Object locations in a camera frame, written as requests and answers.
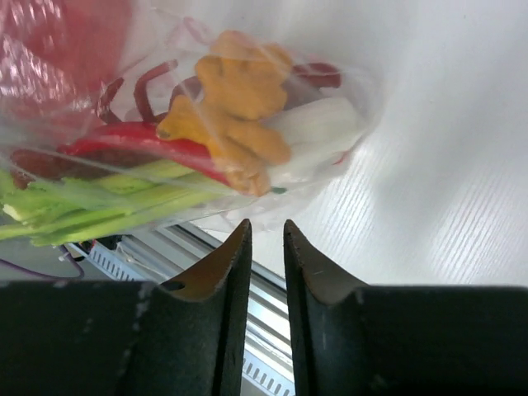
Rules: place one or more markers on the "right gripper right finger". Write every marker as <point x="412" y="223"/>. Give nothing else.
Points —
<point x="352" y="338"/>

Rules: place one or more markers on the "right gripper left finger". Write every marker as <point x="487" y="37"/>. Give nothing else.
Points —
<point x="70" y="337"/>

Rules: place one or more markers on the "green white toy celery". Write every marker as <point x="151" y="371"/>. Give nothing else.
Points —
<point x="75" y="209"/>

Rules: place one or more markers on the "clear zip top bag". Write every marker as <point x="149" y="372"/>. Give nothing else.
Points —
<point x="121" y="114"/>

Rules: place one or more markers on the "yellow toy food piece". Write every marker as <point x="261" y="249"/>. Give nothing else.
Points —
<point x="242" y="85"/>

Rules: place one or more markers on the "aluminium mounting rail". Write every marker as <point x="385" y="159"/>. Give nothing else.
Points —
<point x="167" y="252"/>

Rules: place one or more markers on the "white slotted cable duct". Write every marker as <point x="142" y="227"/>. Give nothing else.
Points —
<point x="193" y="338"/>

